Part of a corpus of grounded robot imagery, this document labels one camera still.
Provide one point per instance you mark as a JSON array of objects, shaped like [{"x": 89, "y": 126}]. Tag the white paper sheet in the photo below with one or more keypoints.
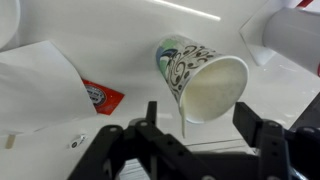
[{"x": 40, "y": 86}]

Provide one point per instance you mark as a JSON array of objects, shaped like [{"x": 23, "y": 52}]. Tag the red sauce packet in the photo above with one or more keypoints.
[{"x": 105, "y": 96}]

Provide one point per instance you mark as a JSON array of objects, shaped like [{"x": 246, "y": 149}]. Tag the patterned paper cup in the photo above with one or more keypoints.
[{"x": 186, "y": 63}]

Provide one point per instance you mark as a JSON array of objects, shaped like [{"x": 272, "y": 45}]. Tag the white napkin under mug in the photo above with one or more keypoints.
[{"x": 258, "y": 55}]

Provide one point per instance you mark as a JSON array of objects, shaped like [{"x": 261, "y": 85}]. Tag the small white tab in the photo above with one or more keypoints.
[{"x": 78, "y": 141}]

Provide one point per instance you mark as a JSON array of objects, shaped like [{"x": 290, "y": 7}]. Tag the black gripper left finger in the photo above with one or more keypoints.
[{"x": 140, "y": 153}]

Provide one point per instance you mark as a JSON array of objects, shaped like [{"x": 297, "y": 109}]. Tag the white saucer plate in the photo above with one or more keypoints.
[{"x": 8, "y": 20}]

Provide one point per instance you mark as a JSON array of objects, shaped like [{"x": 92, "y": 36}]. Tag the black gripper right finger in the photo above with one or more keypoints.
[{"x": 283, "y": 153}]

